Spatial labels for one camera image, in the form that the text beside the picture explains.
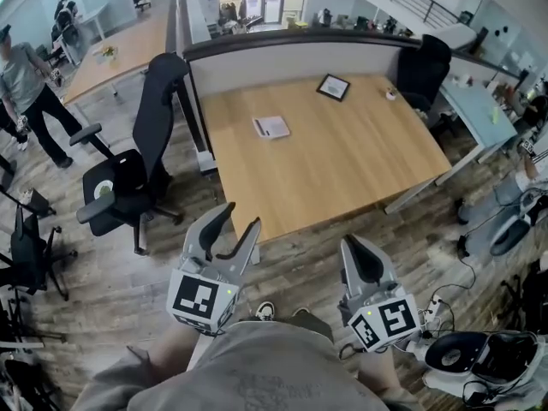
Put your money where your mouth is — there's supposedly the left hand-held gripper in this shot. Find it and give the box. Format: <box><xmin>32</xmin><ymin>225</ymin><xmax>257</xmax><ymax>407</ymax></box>
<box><xmin>165</xmin><ymin>201</ymin><xmax>263</xmax><ymax>338</ymax></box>

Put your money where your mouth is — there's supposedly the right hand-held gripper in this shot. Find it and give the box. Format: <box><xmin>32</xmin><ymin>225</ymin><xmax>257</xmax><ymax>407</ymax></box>
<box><xmin>337</xmin><ymin>234</ymin><xmax>423</xmax><ymax>354</ymax></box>

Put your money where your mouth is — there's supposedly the grey desk partition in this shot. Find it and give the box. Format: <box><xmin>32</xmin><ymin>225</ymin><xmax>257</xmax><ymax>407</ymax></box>
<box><xmin>182</xmin><ymin>27</ymin><xmax>425</xmax><ymax>98</ymax></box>

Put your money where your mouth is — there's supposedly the person's left forearm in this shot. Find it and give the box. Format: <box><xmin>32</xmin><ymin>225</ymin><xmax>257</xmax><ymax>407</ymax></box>
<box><xmin>145</xmin><ymin>321</ymin><xmax>215</xmax><ymax>374</ymax></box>

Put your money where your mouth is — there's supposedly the black floor cable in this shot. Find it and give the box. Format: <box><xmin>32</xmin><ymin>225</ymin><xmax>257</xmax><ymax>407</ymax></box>
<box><xmin>432</xmin><ymin>211</ymin><xmax>515</xmax><ymax>333</ymax></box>

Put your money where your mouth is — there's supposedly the person's right forearm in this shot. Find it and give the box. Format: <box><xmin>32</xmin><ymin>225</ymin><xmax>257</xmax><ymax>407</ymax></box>
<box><xmin>357</xmin><ymin>348</ymin><xmax>402</xmax><ymax>402</ymax></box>

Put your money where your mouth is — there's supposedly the black folding stand chair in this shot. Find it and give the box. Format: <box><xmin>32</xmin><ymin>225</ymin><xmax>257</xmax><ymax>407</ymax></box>
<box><xmin>0</xmin><ymin>185</ymin><xmax>79</xmax><ymax>303</ymax></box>

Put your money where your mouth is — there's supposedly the person's grey shirt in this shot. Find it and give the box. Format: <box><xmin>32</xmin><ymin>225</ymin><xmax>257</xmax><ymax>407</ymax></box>
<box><xmin>70</xmin><ymin>318</ymin><xmax>423</xmax><ymax>411</ymax></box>

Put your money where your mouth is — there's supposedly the black framed picture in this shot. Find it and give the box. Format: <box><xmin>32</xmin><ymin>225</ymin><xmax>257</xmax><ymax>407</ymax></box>
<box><xmin>315</xmin><ymin>73</ymin><xmax>352</xmax><ymax>103</ymax></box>

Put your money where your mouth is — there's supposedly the white power strip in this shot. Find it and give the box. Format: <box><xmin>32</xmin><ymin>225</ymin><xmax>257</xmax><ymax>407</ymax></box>
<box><xmin>423</xmin><ymin>297</ymin><xmax>444</xmax><ymax>319</ymax></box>

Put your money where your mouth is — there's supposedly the person's left shoe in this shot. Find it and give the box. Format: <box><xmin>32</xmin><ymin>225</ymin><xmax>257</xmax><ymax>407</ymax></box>
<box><xmin>254</xmin><ymin>301</ymin><xmax>276</xmax><ymax>322</ymax></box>

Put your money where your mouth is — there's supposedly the black high-back office chair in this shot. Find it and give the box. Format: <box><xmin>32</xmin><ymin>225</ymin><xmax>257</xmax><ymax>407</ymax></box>
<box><xmin>394</xmin><ymin>33</ymin><xmax>454</xmax><ymax>116</ymax></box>

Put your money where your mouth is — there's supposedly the white and black wheeled device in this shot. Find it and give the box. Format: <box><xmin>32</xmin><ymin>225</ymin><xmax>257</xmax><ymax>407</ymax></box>
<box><xmin>488</xmin><ymin>188</ymin><xmax>548</xmax><ymax>258</ymax></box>

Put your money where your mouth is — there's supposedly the black office chair with armrests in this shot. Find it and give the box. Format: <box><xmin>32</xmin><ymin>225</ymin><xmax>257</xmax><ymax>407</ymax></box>
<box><xmin>68</xmin><ymin>52</ymin><xmax>190</xmax><ymax>257</ymax></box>

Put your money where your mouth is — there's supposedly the white and black headset device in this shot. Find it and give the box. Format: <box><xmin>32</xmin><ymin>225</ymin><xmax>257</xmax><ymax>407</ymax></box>
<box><xmin>422</xmin><ymin>331</ymin><xmax>541</xmax><ymax>398</ymax></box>

